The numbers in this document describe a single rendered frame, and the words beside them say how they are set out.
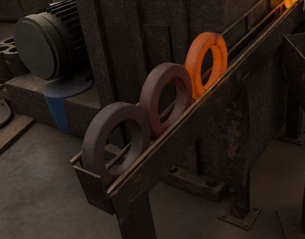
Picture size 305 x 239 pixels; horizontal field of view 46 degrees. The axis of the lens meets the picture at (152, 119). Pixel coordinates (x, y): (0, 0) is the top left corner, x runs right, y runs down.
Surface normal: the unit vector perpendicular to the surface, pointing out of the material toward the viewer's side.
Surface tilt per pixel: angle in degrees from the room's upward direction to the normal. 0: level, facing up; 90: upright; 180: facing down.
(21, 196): 0
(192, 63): 62
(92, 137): 48
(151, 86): 40
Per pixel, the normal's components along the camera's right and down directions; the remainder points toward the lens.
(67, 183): -0.14, -0.85
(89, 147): -0.58, -0.04
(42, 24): 0.34, -0.58
